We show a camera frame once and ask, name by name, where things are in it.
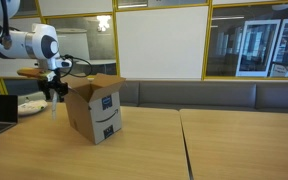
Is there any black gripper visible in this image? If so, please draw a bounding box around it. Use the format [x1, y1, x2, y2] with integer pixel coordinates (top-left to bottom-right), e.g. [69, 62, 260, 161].
[38, 76, 68, 101]

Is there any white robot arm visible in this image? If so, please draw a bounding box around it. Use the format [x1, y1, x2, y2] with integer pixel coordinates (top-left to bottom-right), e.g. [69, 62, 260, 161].
[0, 0, 72, 99]

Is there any brown cardboard box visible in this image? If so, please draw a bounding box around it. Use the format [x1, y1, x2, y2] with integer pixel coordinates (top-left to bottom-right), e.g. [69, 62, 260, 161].
[62, 73, 125, 144]

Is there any white rounded device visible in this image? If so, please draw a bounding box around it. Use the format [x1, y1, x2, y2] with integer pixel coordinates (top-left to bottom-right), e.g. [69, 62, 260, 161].
[18, 100, 48, 116]

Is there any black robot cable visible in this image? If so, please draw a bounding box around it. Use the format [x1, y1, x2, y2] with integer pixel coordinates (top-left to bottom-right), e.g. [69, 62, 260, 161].
[59, 54, 93, 79]

